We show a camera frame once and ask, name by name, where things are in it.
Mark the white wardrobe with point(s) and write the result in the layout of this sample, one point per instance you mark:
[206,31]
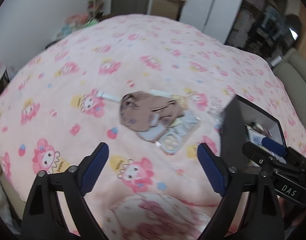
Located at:
[210,5]

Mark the pile of plush toys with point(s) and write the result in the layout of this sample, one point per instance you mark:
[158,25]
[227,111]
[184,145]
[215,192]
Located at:
[79,22]

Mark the pink printed blanket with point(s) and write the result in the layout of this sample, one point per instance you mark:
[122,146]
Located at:
[153,55]

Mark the brown cardboard box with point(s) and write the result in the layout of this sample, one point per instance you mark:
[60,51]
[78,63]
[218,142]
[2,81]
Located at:
[165,6]

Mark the white pink patterned cloth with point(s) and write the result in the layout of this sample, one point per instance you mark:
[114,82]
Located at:
[155,215]

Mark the clear phone case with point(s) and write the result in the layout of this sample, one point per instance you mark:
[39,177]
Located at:
[188,122]

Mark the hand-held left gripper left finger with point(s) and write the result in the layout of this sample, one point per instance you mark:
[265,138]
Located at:
[94,167]

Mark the dark bookshelf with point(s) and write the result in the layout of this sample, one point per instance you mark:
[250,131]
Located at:
[263,22]

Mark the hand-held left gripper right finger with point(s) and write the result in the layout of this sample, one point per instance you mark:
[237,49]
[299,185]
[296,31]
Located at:
[210,168]

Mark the clear packet with yellow pieces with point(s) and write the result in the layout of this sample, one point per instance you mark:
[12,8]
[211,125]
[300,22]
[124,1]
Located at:
[171,142]

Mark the beige sofa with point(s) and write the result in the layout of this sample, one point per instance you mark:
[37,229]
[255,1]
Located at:
[295,75]

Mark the black cardboard box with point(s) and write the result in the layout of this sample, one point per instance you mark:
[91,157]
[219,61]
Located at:
[233,130]

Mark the orange printed card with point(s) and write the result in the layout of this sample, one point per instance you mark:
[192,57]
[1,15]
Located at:
[181,102]

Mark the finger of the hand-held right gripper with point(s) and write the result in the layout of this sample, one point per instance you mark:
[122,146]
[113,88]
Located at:
[274,147]
[254,153]

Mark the clear glittery bag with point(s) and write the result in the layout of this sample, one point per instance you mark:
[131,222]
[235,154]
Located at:
[216,112]

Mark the white flat card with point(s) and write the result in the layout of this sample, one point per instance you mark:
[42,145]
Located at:
[161,93]

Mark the white storage shelf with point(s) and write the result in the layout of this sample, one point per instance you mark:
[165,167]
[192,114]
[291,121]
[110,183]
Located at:
[95,0]

